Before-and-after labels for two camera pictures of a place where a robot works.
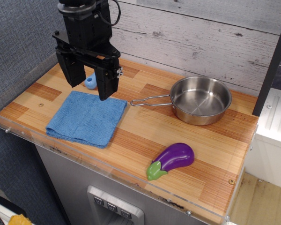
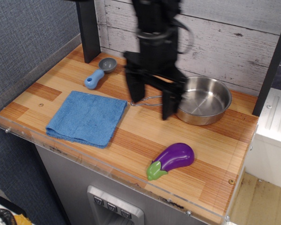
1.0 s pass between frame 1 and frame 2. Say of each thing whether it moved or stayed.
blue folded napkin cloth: stayed
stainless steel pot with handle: stayed
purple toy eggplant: stayed
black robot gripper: moved
